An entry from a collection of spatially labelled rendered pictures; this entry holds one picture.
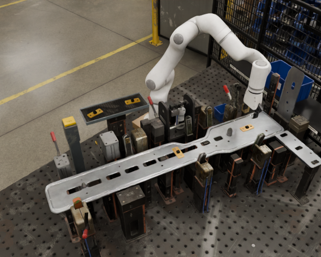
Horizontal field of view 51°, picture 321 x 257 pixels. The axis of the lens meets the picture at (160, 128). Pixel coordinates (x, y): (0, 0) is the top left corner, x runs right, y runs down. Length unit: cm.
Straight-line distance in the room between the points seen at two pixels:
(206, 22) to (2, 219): 153
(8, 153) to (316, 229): 274
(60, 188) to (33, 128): 207
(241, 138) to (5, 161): 230
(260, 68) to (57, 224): 136
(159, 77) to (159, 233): 90
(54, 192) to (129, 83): 268
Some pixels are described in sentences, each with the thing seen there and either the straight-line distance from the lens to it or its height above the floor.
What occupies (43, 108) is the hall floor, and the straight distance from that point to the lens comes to 401.
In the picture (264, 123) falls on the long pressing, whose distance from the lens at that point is 211.
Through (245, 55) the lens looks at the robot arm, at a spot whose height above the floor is 146.
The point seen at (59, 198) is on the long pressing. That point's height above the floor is 100.
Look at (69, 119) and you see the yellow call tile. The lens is 186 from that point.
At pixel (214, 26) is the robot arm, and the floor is 159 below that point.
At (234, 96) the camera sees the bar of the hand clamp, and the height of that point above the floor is 114.
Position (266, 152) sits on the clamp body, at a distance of 186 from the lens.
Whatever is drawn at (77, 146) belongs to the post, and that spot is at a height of 99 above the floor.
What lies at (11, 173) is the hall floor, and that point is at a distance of 335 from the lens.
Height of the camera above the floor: 230
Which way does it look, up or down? 41 degrees down
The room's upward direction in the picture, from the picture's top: straight up
